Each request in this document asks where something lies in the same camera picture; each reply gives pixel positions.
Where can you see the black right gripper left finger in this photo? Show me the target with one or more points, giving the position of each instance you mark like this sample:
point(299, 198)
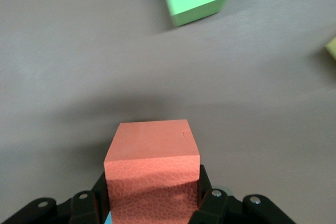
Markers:
point(52, 213)

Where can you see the blue foam block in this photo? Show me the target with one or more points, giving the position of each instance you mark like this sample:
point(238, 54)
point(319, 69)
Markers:
point(108, 221)

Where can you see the orange foam block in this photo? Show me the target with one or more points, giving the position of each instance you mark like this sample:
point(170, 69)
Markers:
point(152, 161)

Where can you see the yellow foam block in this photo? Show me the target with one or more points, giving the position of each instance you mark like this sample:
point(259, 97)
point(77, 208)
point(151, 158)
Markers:
point(332, 48)

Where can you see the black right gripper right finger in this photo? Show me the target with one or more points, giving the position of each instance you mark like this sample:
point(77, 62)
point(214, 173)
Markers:
point(236, 213)

